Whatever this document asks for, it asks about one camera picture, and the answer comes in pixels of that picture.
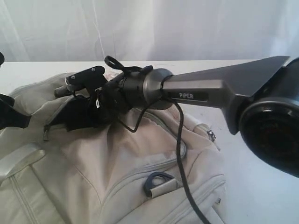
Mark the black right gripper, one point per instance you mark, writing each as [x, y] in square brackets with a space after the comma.
[79, 112]

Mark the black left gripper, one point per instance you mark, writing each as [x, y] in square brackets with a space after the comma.
[9, 117]

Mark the beige fabric duffel bag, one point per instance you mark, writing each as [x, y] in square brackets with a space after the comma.
[103, 175]

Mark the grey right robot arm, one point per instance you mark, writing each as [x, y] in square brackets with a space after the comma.
[259, 100]

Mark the white backdrop curtain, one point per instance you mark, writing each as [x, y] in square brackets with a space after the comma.
[147, 30]

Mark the metal side zipper pull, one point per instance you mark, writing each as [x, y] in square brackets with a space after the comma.
[211, 135]

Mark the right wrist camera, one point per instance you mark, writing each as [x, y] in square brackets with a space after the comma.
[89, 79]

